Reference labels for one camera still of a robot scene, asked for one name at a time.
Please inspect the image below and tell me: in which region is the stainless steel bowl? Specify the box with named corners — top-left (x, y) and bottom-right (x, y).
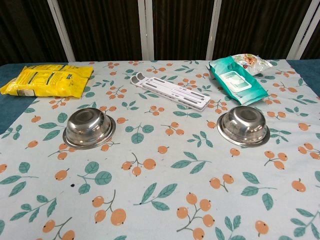
top-left (216, 105), bottom-right (271, 148)
top-left (62, 107), bottom-right (117, 151)

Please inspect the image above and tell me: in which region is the white folding stand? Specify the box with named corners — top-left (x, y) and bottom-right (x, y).
top-left (129, 71), bottom-right (212, 112)

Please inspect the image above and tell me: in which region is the fruit print tablecloth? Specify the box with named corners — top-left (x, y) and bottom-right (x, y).
top-left (0, 59), bottom-right (320, 240)

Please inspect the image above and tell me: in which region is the teal wet wipes pack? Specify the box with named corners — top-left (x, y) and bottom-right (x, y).
top-left (208, 56), bottom-right (270, 106)

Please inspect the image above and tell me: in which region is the clear printed snack packet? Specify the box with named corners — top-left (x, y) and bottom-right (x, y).
top-left (231, 53), bottom-right (273, 76)

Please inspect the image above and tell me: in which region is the yellow snack bag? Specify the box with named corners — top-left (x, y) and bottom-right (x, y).
top-left (0, 64), bottom-right (94, 98)

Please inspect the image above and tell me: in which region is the blue table cover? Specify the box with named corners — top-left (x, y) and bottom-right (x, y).
top-left (0, 58), bottom-right (320, 136)

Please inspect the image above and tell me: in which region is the dark folding screen white frame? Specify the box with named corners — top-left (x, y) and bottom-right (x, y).
top-left (0, 0), bottom-right (320, 66)

